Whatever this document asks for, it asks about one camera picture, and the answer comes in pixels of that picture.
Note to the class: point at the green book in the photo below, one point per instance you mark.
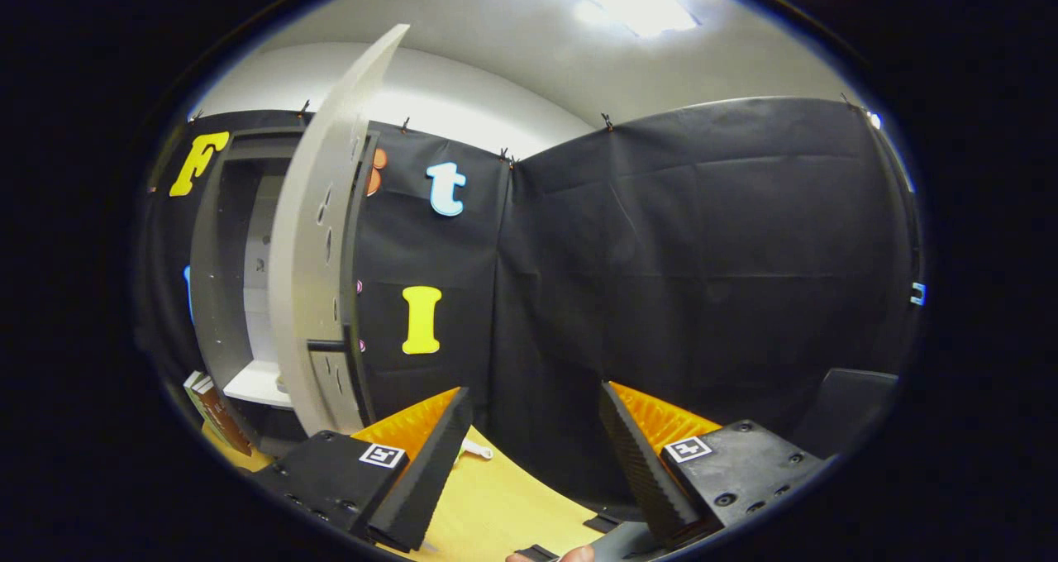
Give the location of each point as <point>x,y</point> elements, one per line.
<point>192,380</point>

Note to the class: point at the ceiling light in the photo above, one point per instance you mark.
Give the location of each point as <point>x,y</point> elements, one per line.
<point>628,0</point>

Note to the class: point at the white cabinet shelf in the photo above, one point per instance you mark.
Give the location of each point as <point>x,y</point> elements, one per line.
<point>252,380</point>

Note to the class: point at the brown book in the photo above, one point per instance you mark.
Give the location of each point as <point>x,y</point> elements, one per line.
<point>223,421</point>

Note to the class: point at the grey cabinet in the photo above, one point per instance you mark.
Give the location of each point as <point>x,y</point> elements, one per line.
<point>211,297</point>

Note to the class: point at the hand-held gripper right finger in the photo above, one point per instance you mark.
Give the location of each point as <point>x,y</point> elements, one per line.
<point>645,479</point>

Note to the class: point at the black backdrop cloth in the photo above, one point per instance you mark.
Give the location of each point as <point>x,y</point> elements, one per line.
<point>702,297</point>

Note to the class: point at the small white object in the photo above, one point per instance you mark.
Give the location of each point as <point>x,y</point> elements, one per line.
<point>475,449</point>

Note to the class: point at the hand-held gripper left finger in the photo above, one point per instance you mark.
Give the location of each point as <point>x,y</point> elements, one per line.
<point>426,471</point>

